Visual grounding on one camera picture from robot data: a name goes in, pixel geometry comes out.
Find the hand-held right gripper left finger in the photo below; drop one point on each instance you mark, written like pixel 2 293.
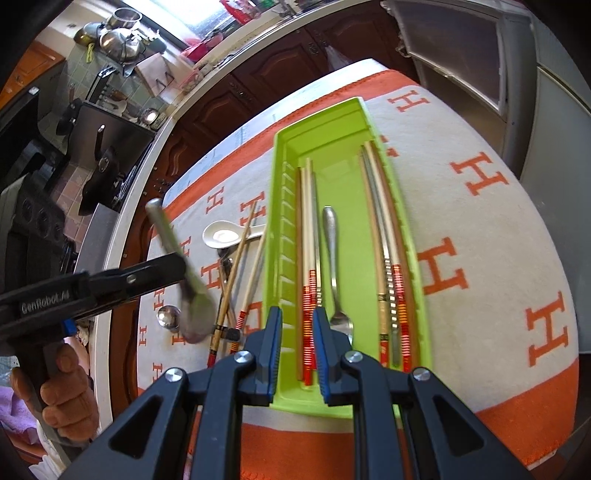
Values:
pixel 278 350

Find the white ceramic spoon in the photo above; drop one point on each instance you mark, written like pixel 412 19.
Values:
pixel 221 235

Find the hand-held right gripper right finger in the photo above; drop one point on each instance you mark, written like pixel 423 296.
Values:
pixel 318 350

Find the red packaging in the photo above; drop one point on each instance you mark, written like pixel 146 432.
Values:
pixel 235 7

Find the steel bowl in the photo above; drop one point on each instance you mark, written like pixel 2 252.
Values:
pixel 85 32

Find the green plastic utensil tray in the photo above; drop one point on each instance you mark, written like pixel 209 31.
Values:
pixel 344 184

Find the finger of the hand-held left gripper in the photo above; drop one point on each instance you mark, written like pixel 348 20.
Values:
pixel 138 284

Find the black frying pan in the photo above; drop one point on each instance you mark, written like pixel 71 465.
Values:
pixel 99 175

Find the light cutting board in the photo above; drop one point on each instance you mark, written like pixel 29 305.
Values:
pixel 154 69

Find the steel kettle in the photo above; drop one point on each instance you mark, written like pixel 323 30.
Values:
pixel 120 44

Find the person's left hand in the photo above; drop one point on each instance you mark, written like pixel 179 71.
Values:
pixel 67 390

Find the steel cooking pot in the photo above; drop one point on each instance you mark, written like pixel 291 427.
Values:
pixel 124 16

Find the light chopstick with red coil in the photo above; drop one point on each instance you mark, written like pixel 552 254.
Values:
pixel 399 286

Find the white patterned tablecloth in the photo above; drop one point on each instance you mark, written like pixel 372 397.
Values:
pixel 249 129

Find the orange and beige printed blanket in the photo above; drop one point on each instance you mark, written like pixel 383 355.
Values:
pixel 498 240

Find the purple cloth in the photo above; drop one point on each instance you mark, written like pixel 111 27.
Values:
pixel 14 410

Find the shiny metal pot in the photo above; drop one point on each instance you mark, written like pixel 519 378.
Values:
pixel 150 116

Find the brown wooden chopstick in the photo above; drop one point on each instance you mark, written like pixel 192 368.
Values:
pixel 238 258
pixel 396 221
pixel 231 295

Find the light chopstick with label end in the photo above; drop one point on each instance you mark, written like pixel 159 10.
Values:
pixel 379 295

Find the grey refrigerator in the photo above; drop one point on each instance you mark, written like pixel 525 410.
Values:
pixel 554 115

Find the dark wooden cabinets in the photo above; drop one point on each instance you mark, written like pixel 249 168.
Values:
pixel 277 55

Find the black stove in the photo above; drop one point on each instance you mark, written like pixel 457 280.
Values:
pixel 120 134

